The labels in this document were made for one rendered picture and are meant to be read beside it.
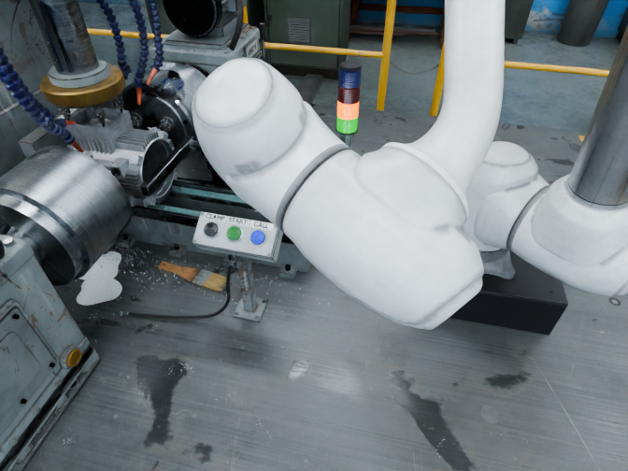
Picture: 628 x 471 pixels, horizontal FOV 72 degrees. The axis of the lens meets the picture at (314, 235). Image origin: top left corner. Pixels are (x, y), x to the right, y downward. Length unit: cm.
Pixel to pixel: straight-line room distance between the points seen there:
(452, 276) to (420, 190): 7
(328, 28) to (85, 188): 340
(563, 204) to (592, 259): 11
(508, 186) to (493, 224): 8
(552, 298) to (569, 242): 23
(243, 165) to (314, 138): 7
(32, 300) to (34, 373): 13
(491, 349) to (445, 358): 11
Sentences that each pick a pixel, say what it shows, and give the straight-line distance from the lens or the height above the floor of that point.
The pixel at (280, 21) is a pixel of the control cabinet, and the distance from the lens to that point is 426.
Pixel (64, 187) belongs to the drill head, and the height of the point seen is 114.
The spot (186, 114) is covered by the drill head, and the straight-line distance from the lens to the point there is 129.
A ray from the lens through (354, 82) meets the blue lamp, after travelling 121.
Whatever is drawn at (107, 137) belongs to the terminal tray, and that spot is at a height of 112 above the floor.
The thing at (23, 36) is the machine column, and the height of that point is 130.
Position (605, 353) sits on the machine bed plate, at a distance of 119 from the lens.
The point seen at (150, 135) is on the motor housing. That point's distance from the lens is 118.
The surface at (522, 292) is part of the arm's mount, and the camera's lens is 106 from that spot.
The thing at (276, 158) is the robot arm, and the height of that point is 145.
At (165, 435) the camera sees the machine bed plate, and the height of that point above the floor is 80.
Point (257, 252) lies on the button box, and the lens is 86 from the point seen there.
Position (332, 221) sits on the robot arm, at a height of 142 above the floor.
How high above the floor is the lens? 164
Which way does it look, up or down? 42 degrees down
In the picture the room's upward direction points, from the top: straight up
